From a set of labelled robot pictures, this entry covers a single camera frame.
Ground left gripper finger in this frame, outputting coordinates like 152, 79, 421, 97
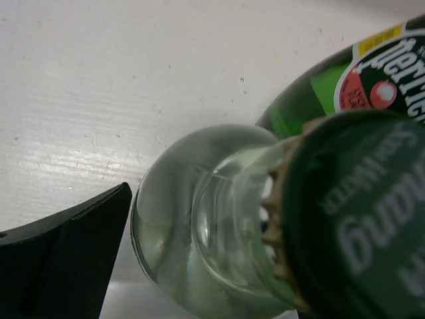
1, 183, 132, 318

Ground clear bottle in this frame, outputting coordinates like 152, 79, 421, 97
129, 111, 425, 319

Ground green Perrier bottle left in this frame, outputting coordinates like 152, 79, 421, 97
256, 15, 424, 138

